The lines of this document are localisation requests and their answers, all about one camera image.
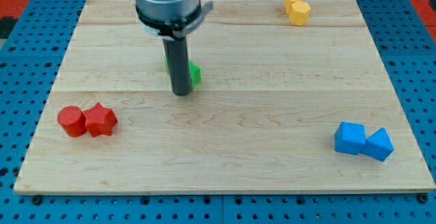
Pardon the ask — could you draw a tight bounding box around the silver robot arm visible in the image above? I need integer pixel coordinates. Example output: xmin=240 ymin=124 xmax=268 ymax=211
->
xmin=135 ymin=0 xmax=213 ymax=40

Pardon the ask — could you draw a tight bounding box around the red star block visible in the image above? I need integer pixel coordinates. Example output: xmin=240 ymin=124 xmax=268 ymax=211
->
xmin=83 ymin=102 xmax=118 ymax=137

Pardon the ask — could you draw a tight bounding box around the blue cube block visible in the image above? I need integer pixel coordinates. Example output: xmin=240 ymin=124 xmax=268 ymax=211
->
xmin=334 ymin=121 xmax=365 ymax=155

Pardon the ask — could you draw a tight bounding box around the green block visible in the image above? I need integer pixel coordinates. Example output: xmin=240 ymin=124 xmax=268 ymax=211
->
xmin=164 ymin=55 xmax=202 ymax=96

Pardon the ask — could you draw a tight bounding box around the wooden board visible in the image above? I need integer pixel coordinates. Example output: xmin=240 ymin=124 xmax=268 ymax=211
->
xmin=14 ymin=0 xmax=435 ymax=195

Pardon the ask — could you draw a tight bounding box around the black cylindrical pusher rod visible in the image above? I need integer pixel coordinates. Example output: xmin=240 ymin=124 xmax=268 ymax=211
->
xmin=163 ymin=38 xmax=192 ymax=96

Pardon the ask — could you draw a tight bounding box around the yellow hexagon block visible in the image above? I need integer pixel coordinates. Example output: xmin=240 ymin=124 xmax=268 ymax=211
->
xmin=289 ymin=1 xmax=311 ymax=26

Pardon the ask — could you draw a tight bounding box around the red cylinder block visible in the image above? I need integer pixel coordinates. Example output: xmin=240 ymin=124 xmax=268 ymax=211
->
xmin=57 ymin=106 xmax=87 ymax=137

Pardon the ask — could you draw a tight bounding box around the blue triangular block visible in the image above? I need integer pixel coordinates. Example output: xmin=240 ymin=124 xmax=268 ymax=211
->
xmin=360 ymin=127 xmax=394 ymax=161

